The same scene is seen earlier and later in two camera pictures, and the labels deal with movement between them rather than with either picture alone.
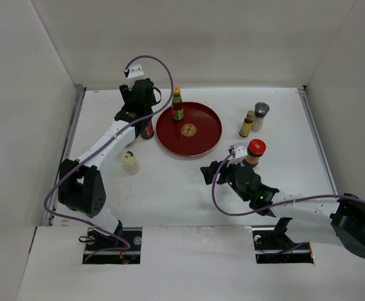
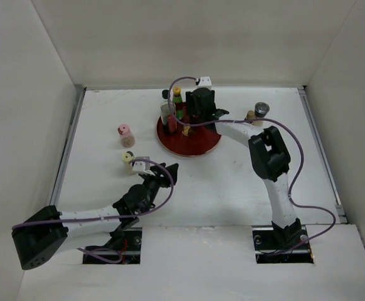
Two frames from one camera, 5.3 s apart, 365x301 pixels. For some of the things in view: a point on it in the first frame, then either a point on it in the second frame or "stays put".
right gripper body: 228,175 to 196,111
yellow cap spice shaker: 131,165 stays put
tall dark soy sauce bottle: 148,130 to 168,114
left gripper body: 128,93 to 152,183
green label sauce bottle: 177,105 stays put
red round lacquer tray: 197,133 stays put
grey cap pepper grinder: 261,109 stays put
